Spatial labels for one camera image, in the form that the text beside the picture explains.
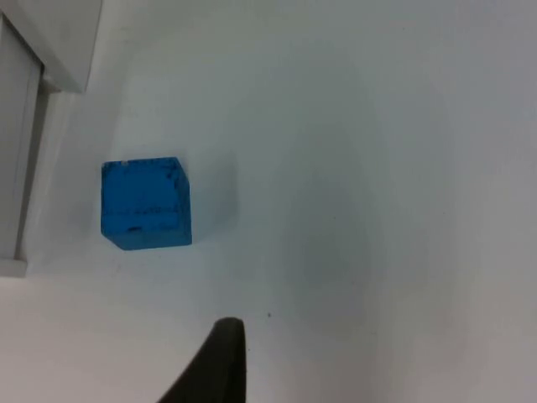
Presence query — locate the grey chest of drawers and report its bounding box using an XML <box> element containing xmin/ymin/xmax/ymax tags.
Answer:
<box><xmin>0</xmin><ymin>0</ymin><xmax>104</xmax><ymax>278</ymax></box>

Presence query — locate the blue cube block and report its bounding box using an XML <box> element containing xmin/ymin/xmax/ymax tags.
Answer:
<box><xmin>100</xmin><ymin>156</ymin><xmax>193</xmax><ymax>252</ymax></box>

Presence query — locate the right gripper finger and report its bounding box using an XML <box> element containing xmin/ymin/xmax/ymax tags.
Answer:
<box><xmin>156</xmin><ymin>317</ymin><xmax>248</xmax><ymax>403</ymax></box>

